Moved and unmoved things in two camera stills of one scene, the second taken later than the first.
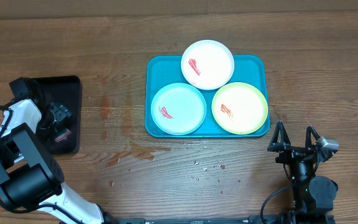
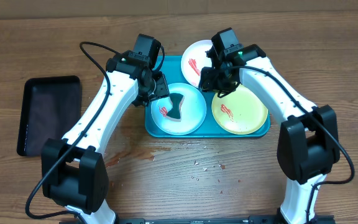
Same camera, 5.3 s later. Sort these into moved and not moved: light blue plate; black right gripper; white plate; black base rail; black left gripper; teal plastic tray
Moved: black left gripper; black right gripper
Not moved: white plate; light blue plate; teal plastic tray; black base rail
